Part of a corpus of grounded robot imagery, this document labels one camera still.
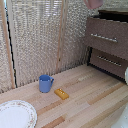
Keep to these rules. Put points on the brown wooden cabinet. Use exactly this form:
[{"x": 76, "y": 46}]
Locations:
[{"x": 106, "y": 26}]

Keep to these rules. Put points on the brown fabric-front drawer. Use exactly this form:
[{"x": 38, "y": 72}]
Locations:
[{"x": 110, "y": 70}]

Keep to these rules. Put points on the dark-framed drawer cabinet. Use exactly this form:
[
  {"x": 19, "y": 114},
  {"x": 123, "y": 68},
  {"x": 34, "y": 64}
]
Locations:
[{"x": 113, "y": 13}]

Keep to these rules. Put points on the blue mug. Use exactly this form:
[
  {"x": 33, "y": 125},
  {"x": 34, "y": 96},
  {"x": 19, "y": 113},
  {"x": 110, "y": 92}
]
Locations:
[{"x": 44, "y": 84}]

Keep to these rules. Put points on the yellow rectangular block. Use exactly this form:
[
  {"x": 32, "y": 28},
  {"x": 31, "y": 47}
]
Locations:
[{"x": 61, "y": 93}]

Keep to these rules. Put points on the white floral-rim plate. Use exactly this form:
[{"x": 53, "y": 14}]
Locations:
[{"x": 16, "y": 115}]

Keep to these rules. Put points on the light grey blurry object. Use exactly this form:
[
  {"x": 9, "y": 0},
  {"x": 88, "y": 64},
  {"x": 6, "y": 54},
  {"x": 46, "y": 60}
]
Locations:
[{"x": 121, "y": 118}]

